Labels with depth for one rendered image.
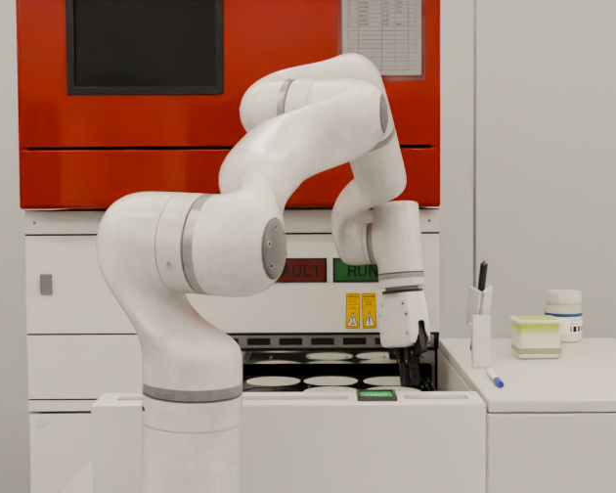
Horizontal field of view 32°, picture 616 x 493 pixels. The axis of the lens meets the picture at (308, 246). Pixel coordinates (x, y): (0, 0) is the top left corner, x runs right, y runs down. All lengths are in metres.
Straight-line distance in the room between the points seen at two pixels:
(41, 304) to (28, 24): 0.54
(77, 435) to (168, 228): 1.03
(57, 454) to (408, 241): 0.83
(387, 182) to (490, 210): 1.83
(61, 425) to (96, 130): 0.59
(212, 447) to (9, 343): 2.54
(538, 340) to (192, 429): 0.80
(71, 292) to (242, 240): 1.00
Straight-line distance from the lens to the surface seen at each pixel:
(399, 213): 1.93
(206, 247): 1.20
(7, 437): 3.82
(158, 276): 1.25
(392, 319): 1.94
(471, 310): 1.80
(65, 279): 2.16
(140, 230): 1.25
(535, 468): 1.55
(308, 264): 2.09
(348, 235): 1.92
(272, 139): 1.40
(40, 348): 2.19
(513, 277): 3.65
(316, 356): 2.11
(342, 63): 1.67
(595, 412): 1.56
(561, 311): 2.08
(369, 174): 1.80
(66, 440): 2.21
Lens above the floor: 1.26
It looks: 3 degrees down
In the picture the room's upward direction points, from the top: straight up
